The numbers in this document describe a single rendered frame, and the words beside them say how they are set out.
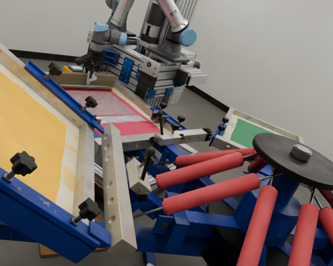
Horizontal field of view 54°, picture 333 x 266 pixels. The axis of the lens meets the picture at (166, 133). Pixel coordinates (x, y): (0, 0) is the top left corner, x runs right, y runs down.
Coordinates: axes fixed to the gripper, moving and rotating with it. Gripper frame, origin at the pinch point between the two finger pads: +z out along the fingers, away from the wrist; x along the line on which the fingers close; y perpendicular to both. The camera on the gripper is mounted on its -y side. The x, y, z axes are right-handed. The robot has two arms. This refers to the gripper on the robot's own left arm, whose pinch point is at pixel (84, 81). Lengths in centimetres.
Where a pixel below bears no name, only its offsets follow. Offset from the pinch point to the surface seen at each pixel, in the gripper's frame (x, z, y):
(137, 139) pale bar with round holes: -71, -4, -14
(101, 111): -29.2, 4.8, -4.9
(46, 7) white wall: 322, 22, 119
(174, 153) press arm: -85, -4, -3
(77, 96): -11.1, 4.8, -9.7
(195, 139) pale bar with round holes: -72, -1, 25
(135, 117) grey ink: -38.4, 4.3, 11.8
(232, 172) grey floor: -10, 100, 214
